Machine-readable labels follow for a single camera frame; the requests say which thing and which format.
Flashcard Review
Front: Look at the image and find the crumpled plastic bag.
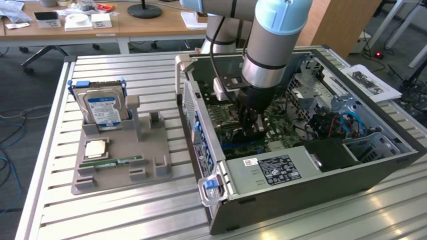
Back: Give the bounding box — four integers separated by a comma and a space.
0, 0, 35, 23

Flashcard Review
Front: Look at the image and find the white paper slip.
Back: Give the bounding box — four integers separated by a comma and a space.
4, 22, 31, 30

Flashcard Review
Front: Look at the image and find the black chair base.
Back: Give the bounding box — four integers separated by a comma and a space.
19, 43, 101, 75

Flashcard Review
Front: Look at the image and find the white tape roll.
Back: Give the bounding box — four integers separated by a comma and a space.
65, 13, 89, 26

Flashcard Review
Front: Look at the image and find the blue disk carrier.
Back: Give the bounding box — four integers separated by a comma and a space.
67, 77, 131, 121

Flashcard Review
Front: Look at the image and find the black tripod stand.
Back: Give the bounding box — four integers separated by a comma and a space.
388, 56, 427, 117

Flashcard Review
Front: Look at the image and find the metal disk bay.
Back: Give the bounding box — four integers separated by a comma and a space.
341, 131, 401, 163

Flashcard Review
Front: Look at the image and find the blue case release latch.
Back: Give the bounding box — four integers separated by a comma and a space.
203, 181, 219, 198

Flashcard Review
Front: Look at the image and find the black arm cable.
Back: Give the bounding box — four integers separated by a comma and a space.
208, 14, 232, 101

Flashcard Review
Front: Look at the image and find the green motherboard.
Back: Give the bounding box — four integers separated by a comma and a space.
199, 84, 304, 161

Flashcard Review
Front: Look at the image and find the CPU socket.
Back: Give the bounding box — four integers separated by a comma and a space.
225, 102, 241, 124

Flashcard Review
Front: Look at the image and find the white cube box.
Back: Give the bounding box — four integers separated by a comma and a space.
89, 12, 113, 30

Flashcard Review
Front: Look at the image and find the hard disk with blue label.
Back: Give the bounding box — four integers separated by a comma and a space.
75, 84, 129, 131

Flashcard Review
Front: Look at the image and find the printed paper stack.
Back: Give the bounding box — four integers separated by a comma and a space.
339, 63, 404, 104

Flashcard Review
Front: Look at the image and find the graphics card with black fan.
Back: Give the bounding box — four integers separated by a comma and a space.
217, 123, 267, 148

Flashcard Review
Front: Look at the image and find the flat white box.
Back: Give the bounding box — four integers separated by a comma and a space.
64, 21, 95, 32

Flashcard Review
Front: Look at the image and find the white cable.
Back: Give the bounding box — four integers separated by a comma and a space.
0, 104, 52, 120

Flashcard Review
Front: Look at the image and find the red wire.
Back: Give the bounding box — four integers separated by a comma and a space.
327, 116, 340, 138

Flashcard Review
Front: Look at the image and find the black topped white box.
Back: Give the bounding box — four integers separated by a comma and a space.
32, 11, 63, 29

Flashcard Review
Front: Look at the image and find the white desk frame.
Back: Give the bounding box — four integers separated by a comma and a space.
365, 0, 427, 69

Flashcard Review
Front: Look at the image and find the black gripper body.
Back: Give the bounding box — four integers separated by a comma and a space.
236, 85, 279, 118

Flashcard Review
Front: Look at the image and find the metal drive cage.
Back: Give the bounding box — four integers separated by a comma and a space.
285, 57, 355, 121

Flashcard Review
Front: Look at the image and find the white paper pile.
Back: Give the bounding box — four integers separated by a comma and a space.
179, 11, 208, 31

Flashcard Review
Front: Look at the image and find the black wire bundle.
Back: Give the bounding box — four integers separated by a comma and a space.
291, 117, 321, 141

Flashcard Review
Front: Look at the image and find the silver CPU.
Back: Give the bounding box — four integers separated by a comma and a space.
84, 140, 107, 159

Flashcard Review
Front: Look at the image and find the black lamp base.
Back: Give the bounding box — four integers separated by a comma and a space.
127, 0, 164, 19

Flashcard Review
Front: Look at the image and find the blue wire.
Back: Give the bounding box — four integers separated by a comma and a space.
339, 111, 368, 138

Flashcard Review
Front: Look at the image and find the silver power supply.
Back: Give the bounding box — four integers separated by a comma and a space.
225, 145, 323, 196

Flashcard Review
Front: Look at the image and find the grey parts rack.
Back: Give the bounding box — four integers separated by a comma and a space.
71, 94, 175, 197

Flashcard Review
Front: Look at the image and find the wooden cabinet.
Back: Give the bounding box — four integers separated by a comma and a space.
295, 0, 383, 58

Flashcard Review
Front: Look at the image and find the open PC case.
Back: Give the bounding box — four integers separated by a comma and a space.
175, 44, 427, 236

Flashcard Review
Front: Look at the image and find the blue cable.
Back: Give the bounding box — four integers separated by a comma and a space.
0, 119, 27, 216

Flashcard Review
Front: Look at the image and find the wooden desk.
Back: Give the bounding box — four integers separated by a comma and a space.
0, 0, 303, 55

